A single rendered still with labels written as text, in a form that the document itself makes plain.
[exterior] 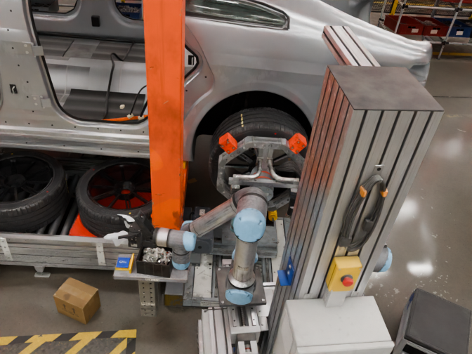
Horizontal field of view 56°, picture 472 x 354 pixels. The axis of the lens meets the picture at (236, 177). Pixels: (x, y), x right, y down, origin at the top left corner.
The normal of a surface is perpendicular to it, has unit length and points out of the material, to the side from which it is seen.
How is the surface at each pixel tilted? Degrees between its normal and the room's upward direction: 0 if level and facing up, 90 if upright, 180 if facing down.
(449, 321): 0
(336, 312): 0
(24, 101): 90
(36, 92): 90
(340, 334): 0
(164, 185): 90
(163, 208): 90
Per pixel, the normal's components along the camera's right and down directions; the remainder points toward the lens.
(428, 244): 0.09, -0.77
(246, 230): -0.11, 0.51
